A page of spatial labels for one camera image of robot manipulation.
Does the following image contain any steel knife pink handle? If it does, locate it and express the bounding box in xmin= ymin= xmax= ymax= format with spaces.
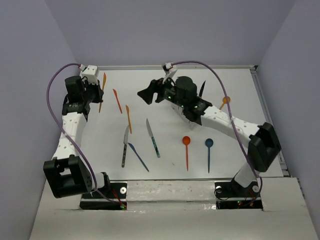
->
xmin=198 ymin=81 xmax=206 ymax=98

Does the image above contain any steel knife teal handle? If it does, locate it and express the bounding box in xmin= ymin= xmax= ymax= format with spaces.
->
xmin=146 ymin=118 xmax=161 ymax=158

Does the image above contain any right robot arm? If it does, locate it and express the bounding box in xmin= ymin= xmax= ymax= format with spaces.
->
xmin=137 ymin=76 xmax=281 ymax=200

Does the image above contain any red-orange plastic spoon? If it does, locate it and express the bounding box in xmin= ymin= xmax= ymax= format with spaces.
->
xmin=182 ymin=136 xmax=191 ymax=171

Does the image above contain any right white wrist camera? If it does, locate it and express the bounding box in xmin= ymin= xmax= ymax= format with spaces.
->
xmin=162 ymin=62 xmax=178 ymax=84

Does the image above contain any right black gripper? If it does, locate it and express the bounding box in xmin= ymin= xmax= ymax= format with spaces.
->
xmin=138 ymin=73 xmax=188 ymax=109

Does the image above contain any yellow-orange plastic spoon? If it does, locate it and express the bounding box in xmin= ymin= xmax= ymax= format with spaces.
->
xmin=219 ymin=96 xmax=231 ymax=110

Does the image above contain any steel knife grey handle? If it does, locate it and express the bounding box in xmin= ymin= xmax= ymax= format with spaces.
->
xmin=121 ymin=125 xmax=130 ymax=168

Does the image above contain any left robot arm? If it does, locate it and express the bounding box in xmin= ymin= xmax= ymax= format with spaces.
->
xmin=43 ymin=76 xmax=111 ymax=199

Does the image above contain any blue plastic knife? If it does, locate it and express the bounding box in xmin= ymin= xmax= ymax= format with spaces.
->
xmin=128 ymin=142 xmax=150 ymax=172

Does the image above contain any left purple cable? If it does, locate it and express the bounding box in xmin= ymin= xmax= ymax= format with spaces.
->
xmin=47 ymin=62 xmax=125 ymax=208

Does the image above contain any purple cable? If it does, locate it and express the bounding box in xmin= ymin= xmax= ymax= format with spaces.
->
xmin=172 ymin=60 xmax=263 ymax=207
xmin=47 ymin=62 xmax=125 ymax=208

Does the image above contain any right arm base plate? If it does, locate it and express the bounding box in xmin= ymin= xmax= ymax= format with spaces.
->
xmin=213 ymin=181 xmax=263 ymax=210

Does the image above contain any aluminium table frame rail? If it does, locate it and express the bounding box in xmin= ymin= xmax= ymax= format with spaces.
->
xmin=97 ymin=64 xmax=256 ymax=71

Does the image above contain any orange plastic knife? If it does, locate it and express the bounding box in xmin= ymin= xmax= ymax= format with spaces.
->
xmin=125 ymin=104 xmax=133 ymax=134
xmin=98 ymin=72 xmax=107 ymax=113

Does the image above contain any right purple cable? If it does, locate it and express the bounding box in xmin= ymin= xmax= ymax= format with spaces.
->
xmin=172 ymin=60 xmax=263 ymax=207

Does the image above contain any blue plastic spoon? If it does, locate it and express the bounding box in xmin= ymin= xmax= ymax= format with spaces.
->
xmin=205 ymin=138 xmax=214 ymax=173

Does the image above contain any red-orange plastic knife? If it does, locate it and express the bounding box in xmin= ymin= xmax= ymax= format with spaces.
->
xmin=112 ymin=88 xmax=123 ymax=114

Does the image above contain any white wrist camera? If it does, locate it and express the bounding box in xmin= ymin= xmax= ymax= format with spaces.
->
xmin=162 ymin=62 xmax=178 ymax=84
xmin=80 ymin=65 xmax=98 ymax=85

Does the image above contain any white foam front block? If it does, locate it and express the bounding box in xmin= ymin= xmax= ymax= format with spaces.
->
xmin=126 ymin=180 xmax=216 ymax=202

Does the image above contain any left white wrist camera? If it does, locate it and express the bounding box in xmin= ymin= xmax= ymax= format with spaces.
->
xmin=80 ymin=65 xmax=98 ymax=85

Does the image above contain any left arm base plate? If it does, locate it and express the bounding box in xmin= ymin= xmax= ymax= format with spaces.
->
xmin=79 ymin=181 xmax=128 ymax=211

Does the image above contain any white two-compartment utensil holder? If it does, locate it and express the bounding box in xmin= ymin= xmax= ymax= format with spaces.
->
xmin=171 ymin=103 xmax=202 ymax=131

